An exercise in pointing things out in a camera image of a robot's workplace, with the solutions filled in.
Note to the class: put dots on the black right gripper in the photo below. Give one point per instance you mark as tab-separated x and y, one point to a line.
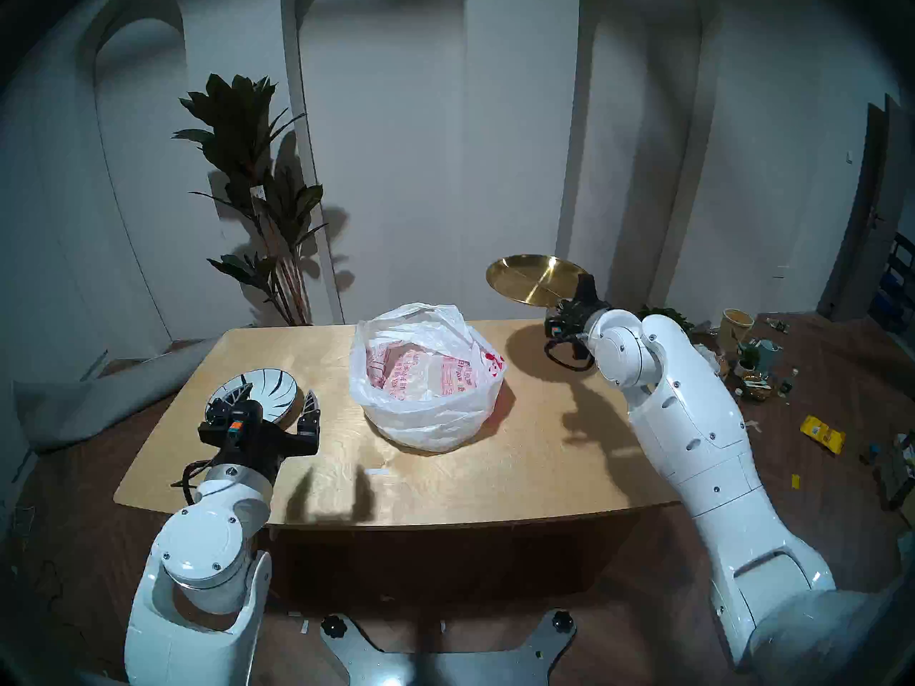
572	320

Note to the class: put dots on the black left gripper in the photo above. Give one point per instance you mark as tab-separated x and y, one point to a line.
257	438

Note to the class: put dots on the yellow snack packet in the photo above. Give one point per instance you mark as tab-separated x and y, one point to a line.
822	434

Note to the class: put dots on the round gold metal plate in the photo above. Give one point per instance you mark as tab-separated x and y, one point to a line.
532	277

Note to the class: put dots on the tall dark green plant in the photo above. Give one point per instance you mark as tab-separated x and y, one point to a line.
239	131

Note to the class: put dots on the light wooden table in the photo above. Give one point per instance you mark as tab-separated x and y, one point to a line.
465	484

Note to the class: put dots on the black white striped plate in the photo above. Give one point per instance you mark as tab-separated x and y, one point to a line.
275	388

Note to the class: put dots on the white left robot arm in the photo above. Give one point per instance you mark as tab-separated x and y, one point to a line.
207	549

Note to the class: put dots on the black star knob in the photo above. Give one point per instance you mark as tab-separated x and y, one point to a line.
562	621
333	626

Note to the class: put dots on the dark storage shelf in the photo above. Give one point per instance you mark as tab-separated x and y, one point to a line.
897	284

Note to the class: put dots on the grey metal robot base plate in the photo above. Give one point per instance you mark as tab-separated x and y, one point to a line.
443	667

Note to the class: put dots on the small gold bowl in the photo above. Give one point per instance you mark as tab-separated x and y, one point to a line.
759	388

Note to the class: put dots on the beige paper cup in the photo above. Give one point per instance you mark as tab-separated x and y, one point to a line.
733	331

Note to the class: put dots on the cardboard box with items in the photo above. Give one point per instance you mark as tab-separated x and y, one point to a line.
899	470

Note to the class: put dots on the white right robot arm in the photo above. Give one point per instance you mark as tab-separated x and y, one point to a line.
700	434

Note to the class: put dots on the teal pitcher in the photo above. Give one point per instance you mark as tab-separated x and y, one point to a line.
768	356

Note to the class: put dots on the small leafy green plant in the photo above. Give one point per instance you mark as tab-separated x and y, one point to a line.
679	316

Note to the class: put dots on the white plastic shopping bag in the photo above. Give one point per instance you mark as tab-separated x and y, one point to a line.
429	424

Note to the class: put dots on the rolled grey floor mat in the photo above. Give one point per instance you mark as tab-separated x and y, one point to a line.
86	402

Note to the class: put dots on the dark grey door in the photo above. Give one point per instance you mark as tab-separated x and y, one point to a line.
868	220

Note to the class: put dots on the tiny potted green plant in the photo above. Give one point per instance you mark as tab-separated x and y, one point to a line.
748	359

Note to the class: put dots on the red printed white packets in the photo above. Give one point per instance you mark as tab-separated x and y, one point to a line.
422	374

